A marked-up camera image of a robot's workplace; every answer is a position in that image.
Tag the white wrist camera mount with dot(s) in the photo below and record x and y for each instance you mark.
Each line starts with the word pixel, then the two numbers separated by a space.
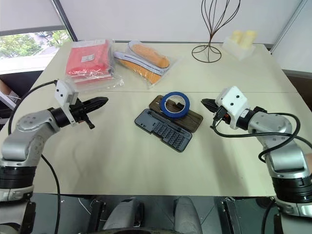
pixel 64 93
pixel 234 98

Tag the grey screwdriver bit case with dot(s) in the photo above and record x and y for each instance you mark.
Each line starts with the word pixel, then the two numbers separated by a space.
pixel 165 129

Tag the orange shoe insole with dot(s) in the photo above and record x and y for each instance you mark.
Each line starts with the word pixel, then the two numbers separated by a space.
pixel 136 67
pixel 151 54

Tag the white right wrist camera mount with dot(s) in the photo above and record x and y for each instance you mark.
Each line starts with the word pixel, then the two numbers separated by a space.
pixel 234 98

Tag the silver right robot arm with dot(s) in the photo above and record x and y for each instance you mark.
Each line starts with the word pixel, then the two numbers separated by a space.
pixel 275 131

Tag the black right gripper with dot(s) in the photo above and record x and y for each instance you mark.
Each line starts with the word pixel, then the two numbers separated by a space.
pixel 220 114

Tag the white roller blind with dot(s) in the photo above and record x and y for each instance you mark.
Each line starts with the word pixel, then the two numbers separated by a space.
pixel 26 12

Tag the clear insole plastic bag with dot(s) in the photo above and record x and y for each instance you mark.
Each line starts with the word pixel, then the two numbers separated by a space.
pixel 170 69

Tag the silver partition frame post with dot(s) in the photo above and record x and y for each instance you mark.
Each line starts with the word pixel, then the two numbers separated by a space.
pixel 290 24

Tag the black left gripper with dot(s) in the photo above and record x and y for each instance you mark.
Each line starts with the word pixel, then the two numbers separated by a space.
pixel 79 113

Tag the pale yellow cylinder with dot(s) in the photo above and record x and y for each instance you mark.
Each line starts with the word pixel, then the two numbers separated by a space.
pixel 237 38
pixel 250 37

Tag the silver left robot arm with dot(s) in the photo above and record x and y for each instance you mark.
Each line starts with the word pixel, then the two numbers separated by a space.
pixel 29 136

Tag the black bracket under table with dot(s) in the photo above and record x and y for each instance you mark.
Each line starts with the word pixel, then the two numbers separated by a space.
pixel 231 215
pixel 96 215

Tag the red cloth in plastic bag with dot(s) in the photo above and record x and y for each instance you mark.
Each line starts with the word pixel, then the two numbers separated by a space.
pixel 87 58

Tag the white block holder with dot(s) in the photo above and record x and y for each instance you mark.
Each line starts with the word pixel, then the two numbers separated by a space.
pixel 240 51

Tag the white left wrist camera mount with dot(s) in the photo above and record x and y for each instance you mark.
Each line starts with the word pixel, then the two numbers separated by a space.
pixel 64 93

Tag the blue tape roll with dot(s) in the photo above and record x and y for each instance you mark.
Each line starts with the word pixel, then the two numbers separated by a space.
pixel 184 107

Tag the grey rounded shape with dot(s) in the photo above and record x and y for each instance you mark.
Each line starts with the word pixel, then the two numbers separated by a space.
pixel 124 214
pixel 187 217

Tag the dark window frame bar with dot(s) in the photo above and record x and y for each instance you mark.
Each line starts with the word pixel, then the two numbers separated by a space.
pixel 64 19

